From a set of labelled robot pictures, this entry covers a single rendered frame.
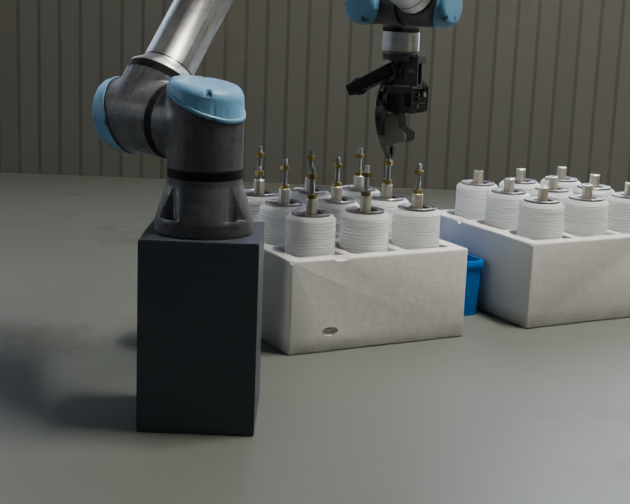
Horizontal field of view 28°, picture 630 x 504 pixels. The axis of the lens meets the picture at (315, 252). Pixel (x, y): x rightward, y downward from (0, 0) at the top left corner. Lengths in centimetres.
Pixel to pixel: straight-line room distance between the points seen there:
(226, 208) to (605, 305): 111
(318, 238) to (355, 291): 12
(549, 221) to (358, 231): 45
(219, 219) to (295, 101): 245
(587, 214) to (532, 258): 19
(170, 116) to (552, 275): 104
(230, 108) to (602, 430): 78
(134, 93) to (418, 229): 73
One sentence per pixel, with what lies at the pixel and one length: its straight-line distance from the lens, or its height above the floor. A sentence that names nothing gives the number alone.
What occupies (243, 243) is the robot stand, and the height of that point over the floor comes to 30.
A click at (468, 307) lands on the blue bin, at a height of 2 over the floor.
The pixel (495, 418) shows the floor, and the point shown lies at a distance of 207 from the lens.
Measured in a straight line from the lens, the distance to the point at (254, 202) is 255.
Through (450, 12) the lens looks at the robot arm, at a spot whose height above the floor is 64.
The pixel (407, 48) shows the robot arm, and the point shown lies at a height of 56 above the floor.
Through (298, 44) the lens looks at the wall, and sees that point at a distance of 429.
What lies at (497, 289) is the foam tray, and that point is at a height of 6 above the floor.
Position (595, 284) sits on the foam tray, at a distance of 271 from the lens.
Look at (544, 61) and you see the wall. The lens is 436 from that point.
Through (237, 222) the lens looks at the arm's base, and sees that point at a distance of 189.
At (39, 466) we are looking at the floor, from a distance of 183.
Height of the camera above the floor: 68
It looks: 12 degrees down
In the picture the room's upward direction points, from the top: 2 degrees clockwise
